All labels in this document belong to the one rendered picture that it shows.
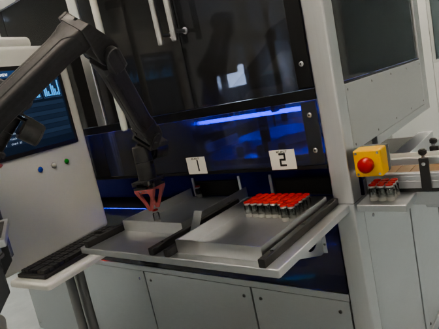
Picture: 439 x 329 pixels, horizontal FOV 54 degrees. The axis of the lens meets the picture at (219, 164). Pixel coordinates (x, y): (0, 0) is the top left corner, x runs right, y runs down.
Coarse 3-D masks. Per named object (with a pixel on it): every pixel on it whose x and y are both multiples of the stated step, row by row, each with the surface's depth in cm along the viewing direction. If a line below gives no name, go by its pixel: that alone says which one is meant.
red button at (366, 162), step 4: (360, 160) 110; (364, 160) 110; (368, 160) 109; (360, 164) 110; (364, 164) 110; (368, 164) 109; (372, 164) 109; (360, 168) 110; (364, 168) 110; (368, 168) 109; (372, 168) 110; (364, 172) 110; (368, 172) 110
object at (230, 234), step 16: (240, 208) 131; (208, 224) 119; (224, 224) 124; (240, 224) 121; (256, 224) 118; (272, 224) 116; (288, 224) 113; (176, 240) 109; (192, 240) 106; (208, 240) 114; (224, 240) 111; (240, 240) 109; (256, 240) 106; (272, 240) 97; (224, 256) 100; (240, 256) 97; (256, 256) 94
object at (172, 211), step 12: (240, 192) 146; (168, 204) 155; (180, 204) 157; (192, 204) 153; (204, 204) 150; (216, 204) 136; (132, 216) 142; (144, 216) 146; (168, 216) 145; (180, 216) 142; (192, 216) 127; (132, 228) 137; (144, 228) 133; (156, 228) 130; (168, 228) 127; (180, 228) 123
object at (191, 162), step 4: (188, 160) 150; (192, 160) 149; (200, 160) 147; (204, 160) 146; (188, 164) 151; (192, 164) 150; (196, 164) 149; (200, 164) 148; (204, 164) 146; (188, 168) 151; (192, 168) 150; (196, 168) 149; (200, 168) 148; (204, 168) 147; (192, 172) 151; (196, 172) 150; (200, 172) 149; (204, 172) 147
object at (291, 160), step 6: (276, 150) 128; (282, 150) 127; (288, 150) 126; (270, 156) 130; (276, 156) 128; (282, 156) 127; (288, 156) 126; (294, 156) 125; (270, 162) 130; (276, 162) 129; (282, 162) 128; (288, 162) 127; (294, 162) 125; (276, 168) 130; (282, 168) 128; (288, 168) 127; (294, 168) 126
